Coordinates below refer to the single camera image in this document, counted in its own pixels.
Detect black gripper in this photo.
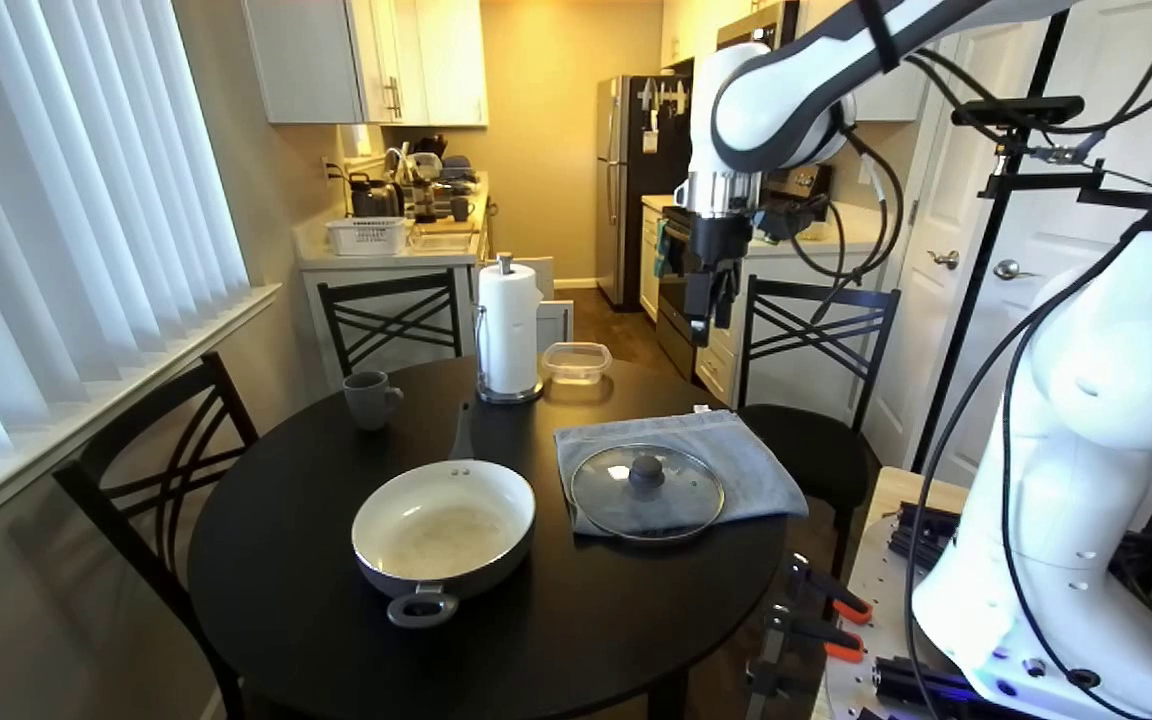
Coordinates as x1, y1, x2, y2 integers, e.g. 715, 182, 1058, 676
678, 209, 756, 354

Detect glass lid with grey knob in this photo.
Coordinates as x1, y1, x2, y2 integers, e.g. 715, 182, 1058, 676
559, 436, 733, 549

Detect white pot with grey outside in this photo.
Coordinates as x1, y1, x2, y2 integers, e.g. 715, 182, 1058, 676
346, 454, 540, 631

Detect black kitchen oven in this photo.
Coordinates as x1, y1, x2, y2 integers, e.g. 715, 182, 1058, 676
653, 202, 708, 387

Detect clear plastic food container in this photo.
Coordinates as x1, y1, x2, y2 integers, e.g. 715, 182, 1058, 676
535, 336, 615, 393

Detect grey cloth towel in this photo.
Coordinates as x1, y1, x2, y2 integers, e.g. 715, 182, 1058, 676
550, 403, 811, 545

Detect black metal chair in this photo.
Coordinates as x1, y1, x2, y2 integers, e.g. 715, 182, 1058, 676
733, 270, 905, 585
316, 268, 465, 380

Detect black refrigerator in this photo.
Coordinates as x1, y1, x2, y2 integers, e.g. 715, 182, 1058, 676
592, 73, 694, 313

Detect white paper towel roll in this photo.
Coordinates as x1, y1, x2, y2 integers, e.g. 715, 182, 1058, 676
474, 258, 544, 401

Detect white kitchen counter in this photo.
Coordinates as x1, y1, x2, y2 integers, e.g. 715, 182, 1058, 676
293, 210, 490, 393

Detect black coffee maker appliances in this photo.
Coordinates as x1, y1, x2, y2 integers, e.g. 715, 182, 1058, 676
337, 131, 489, 227

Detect grey mug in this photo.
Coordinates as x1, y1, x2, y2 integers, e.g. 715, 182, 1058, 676
340, 362, 406, 436

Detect clear plastic storage bin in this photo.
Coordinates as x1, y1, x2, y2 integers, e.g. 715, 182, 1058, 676
322, 210, 414, 258

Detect white door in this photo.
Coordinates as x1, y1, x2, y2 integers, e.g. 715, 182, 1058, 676
860, 0, 1152, 511

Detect dark wooden chair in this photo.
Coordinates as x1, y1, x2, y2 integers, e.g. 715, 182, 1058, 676
51, 348, 269, 720

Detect white vertical blinds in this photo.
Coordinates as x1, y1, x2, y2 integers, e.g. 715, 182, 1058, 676
0, 0, 254, 484

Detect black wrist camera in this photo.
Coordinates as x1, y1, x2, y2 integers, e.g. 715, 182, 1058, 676
751, 186, 836, 249

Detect black clamp with orange handle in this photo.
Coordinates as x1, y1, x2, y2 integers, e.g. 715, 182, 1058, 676
783, 549, 876, 631
748, 600, 871, 700

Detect black camera stand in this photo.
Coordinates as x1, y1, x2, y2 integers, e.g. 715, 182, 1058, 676
910, 91, 1152, 470

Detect white kitchen wall cabinet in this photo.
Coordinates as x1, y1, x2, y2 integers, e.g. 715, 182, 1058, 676
234, 0, 490, 131

